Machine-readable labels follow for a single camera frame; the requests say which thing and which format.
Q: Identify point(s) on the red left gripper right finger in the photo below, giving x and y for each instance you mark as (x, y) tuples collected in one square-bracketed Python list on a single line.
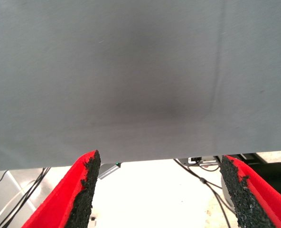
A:
[(256, 197)]

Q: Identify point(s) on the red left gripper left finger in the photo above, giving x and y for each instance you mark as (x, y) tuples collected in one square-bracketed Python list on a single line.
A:
[(59, 202)]

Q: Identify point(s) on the black robot base chassis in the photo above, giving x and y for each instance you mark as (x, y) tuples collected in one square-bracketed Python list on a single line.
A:
[(254, 158)]

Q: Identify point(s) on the white metal table leg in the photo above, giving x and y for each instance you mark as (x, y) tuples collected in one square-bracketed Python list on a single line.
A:
[(93, 222)]

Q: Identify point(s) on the grey metal adapter box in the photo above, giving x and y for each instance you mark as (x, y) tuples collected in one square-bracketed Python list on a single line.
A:
[(107, 169)]

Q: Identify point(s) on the dark table cloth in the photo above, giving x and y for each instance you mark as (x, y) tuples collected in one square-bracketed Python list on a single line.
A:
[(140, 71)]

